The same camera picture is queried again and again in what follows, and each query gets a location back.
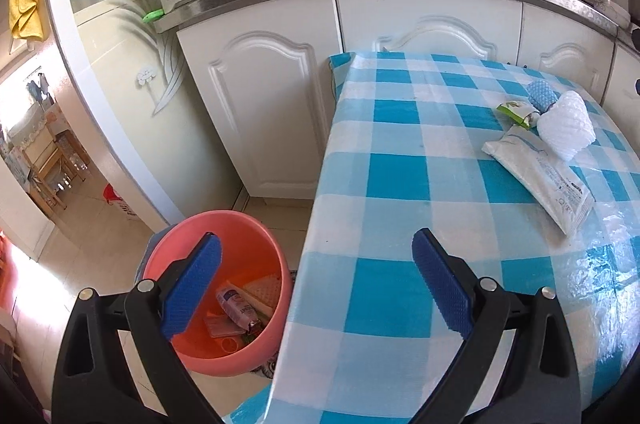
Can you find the blue dotted rolled cloth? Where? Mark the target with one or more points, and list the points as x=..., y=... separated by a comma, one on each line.
x=541, y=93

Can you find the wooden chair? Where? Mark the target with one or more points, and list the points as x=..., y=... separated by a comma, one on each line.
x=50, y=164

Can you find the pink plastic basin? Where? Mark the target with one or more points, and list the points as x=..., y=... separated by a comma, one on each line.
x=250, y=249

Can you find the white pink small bottle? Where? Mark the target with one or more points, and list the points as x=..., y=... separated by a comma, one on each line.
x=236, y=304

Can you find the white foam fruit net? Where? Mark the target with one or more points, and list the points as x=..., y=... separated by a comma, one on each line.
x=567, y=124

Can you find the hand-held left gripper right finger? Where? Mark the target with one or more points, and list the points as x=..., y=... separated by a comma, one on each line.
x=445, y=289

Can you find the white blue plastic packet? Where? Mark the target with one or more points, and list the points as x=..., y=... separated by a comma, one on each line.
x=545, y=176

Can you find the white flower wall hook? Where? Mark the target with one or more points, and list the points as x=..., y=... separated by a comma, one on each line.
x=146, y=76

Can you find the blue white checked tablecloth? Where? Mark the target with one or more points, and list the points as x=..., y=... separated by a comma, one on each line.
x=400, y=129

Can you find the white cabinet door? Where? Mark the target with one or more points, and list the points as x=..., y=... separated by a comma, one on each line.
x=565, y=34
x=430, y=11
x=265, y=104
x=622, y=74

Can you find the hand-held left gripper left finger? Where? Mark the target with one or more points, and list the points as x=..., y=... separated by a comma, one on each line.
x=192, y=289

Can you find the orange foam net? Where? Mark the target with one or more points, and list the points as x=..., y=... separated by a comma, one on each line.
x=264, y=291

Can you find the green white snack wrapper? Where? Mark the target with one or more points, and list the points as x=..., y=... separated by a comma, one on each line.
x=517, y=111

